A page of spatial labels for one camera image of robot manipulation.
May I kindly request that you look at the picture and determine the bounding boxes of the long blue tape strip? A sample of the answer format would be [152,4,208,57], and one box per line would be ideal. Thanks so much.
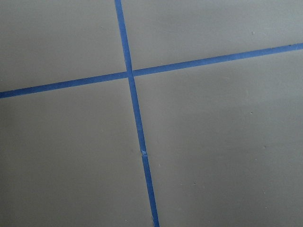
[115,0,160,227]

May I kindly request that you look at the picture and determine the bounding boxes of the crossing blue tape strip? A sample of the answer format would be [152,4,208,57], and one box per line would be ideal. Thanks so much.
[0,43,303,99]

